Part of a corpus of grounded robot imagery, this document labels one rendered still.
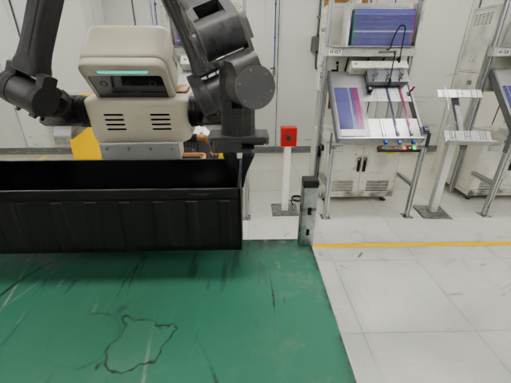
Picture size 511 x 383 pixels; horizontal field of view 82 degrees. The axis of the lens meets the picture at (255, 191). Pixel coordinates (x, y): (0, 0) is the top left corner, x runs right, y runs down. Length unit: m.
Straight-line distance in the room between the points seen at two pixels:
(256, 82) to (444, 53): 4.60
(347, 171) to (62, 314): 2.62
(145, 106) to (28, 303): 0.51
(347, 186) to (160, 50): 2.43
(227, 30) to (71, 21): 3.75
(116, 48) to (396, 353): 1.69
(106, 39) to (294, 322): 0.74
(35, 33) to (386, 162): 2.70
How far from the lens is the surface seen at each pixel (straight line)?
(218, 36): 0.48
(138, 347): 0.49
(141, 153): 0.89
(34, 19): 0.88
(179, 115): 0.85
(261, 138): 0.49
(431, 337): 1.92
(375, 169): 3.00
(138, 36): 0.85
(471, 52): 3.77
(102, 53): 0.84
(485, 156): 3.49
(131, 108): 0.88
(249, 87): 0.41
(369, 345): 1.76
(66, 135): 0.99
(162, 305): 0.54
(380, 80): 2.87
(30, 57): 0.88
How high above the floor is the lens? 1.32
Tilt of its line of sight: 25 degrees down
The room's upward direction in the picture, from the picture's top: straight up
